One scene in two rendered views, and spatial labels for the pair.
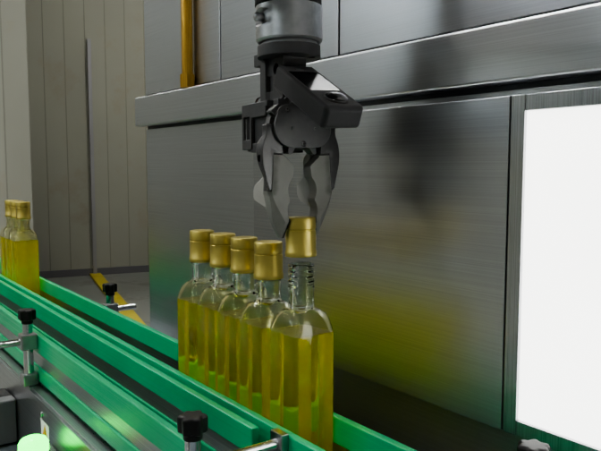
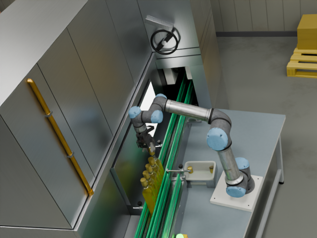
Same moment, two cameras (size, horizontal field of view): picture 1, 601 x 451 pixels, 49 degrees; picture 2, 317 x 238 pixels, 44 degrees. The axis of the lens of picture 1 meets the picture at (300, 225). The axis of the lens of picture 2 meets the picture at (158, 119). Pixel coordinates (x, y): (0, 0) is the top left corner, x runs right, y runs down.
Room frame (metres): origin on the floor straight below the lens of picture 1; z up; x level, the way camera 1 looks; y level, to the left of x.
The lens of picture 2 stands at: (1.58, 1.71, 2.82)
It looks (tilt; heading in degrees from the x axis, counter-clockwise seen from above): 37 degrees down; 241
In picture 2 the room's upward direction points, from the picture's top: 18 degrees counter-clockwise
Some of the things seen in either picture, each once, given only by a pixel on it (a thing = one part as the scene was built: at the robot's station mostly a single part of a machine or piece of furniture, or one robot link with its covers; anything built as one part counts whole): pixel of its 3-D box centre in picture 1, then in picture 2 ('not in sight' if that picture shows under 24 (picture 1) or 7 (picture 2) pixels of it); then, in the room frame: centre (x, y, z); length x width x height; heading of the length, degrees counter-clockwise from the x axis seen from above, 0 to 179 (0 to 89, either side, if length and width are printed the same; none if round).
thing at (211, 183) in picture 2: not in sight; (196, 174); (0.51, 0.08, 0.79); 0.27 x 0.17 x 0.08; 127
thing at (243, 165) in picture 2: not in sight; (240, 169); (0.39, 0.39, 0.94); 0.13 x 0.12 x 0.14; 32
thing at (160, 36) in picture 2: not in sight; (164, 41); (0.08, -0.52, 1.49); 0.21 x 0.05 x 0.21; 127
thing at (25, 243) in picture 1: (24, 257); not in sight; (1.68, 0.70, 1.02); 0.06 x 0.06 x 0.28; 37
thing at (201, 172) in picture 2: not in sight; (200, 174); (0.49, 0.10, 0.80); 0.22 x 0.17 x 0.09; 127
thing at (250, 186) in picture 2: not in sight; (242, 180); (0.38, 0.39, 0.83); 0.15 x 0.15 x 0.10
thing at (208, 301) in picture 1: (224, 361); (152, 191); (0.88, 0.10, 0.99); 0.06 x 0.06 x 0.21; 36
